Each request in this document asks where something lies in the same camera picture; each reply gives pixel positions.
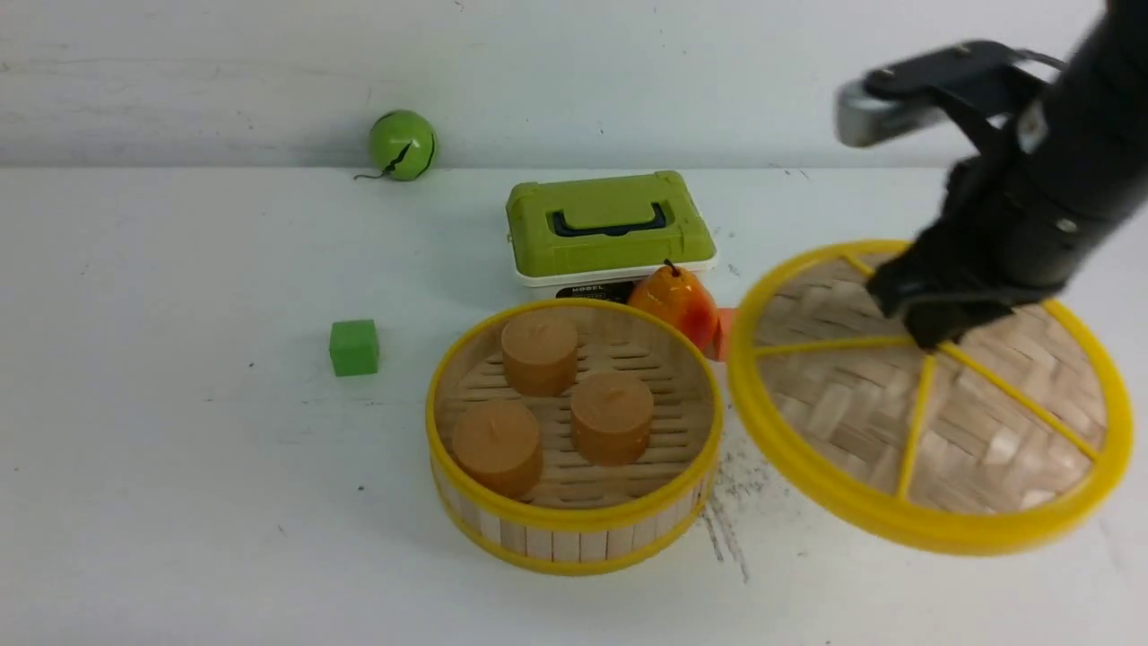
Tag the orange cube block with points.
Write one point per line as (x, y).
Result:
(720, 343)

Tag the orange toy pear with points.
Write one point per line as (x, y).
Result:
(677, 296)

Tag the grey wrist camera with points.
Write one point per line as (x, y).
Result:
(969, 84)

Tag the yellow woven steamer lid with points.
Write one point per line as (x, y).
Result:
(998, 444)

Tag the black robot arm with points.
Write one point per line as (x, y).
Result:
(1098, 103)

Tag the brown bun back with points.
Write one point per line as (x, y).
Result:
(539, 351)

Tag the brown bun right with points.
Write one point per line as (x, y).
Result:
(611, 417)

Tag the green cracked ball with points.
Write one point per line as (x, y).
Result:
(403, 145)

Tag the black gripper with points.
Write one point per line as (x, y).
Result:
(1022, 223)

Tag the green plastic box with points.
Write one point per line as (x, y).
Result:
(598, 238)

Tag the green cube block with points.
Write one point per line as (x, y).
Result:
(353, 347)

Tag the brown bun front left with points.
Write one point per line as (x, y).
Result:
(498, 443)

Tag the yellow bamboo steamer basket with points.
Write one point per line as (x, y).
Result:
(583, 519)

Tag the brown bun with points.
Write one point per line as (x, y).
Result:
(539, 351)
(498, 443)
(611, 417)

